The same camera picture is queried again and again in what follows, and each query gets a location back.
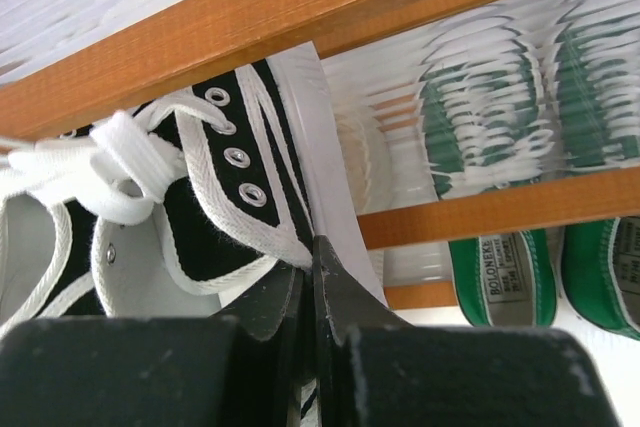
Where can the green sneaker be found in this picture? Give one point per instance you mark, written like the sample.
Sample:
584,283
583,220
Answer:
594,73
485,130

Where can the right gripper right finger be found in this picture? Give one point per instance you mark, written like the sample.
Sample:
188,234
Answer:
375,369

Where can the beige sneaker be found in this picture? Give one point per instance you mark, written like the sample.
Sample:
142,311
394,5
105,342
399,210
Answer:
366,157

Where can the orange wooden shoe shelf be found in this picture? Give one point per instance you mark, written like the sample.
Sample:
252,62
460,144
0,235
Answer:
103,57

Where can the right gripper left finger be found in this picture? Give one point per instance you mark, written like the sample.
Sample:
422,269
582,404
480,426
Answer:
239,367

